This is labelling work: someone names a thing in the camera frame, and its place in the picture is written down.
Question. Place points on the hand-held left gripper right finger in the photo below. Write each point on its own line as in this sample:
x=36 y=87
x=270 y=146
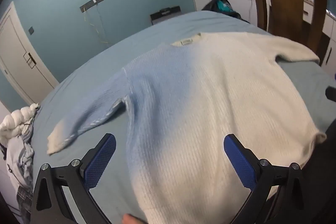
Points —
x=240 y=163

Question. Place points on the grey patterned clothing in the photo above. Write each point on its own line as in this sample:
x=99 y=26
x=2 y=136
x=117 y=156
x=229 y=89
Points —
x=19 y=161

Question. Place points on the grey wall switch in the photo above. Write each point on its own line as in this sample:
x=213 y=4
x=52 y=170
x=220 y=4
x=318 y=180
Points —
x=31 y=30

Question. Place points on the white door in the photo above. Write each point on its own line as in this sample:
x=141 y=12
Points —
x=18 y=56

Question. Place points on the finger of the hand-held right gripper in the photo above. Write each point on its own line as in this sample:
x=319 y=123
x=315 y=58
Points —
x=331 y=94

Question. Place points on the white and blue knit sweater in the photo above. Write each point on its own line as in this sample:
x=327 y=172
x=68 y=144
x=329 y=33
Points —
x=210 y=108

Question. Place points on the bed with light blue sheet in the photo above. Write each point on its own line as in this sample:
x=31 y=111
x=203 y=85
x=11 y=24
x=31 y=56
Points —
x=183 y=27

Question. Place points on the black garbage bag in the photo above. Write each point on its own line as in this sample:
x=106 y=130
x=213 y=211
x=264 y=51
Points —
x=223 y=7

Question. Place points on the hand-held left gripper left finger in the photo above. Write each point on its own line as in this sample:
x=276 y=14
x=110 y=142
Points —
x=101 y=161

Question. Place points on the black box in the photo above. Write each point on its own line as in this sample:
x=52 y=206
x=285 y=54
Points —
x=165 y=15

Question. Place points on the grey wall outlet plate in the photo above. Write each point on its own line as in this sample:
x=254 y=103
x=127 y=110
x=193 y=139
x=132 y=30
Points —
x=92 y=3

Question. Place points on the white puffy jacket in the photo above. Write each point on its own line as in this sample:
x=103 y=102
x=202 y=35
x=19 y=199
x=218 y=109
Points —
x=15 y=121

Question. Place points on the brown wooden chair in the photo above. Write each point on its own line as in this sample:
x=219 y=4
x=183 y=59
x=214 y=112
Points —
x=286 y=3

